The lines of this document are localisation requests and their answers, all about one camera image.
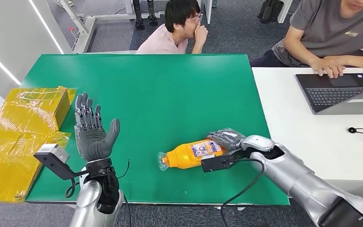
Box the hanging humanoid robot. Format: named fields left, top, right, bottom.
left=132, top=0, right=159, bottom=31

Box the dark grey laptop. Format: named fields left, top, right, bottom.
left=295, top=73, right=363, bottom=115

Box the orange plastic bottle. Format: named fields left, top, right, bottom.
left=157, top=139, right=227, bottom=172

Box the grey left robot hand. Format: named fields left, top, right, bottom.
left=74, top=92, right=121, bottom=164

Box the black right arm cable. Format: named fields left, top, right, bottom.
left=220, top=158, right=266, bottom=227

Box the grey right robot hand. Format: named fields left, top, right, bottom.
left=206, top=128, right=247, bottom=153

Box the green table mat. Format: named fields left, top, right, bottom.
left=21, top=53, right=290, bottom=207

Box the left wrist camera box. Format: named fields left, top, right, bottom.
left=34, top=143, right=90, bottom=182

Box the person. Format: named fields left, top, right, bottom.
left=250, top=0, right=363, bottom=79
left=136, top=0, right=209, bottom=55

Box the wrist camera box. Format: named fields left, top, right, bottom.
left=200, top=149, right=248, bottom=173
left=34, top=143, right=90, bottom=182

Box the yellow taped cardboard box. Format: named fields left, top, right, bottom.
left=0, top=86, right=77, bottom=203

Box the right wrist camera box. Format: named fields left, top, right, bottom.
left=200, top=149, right=248, bottom=173

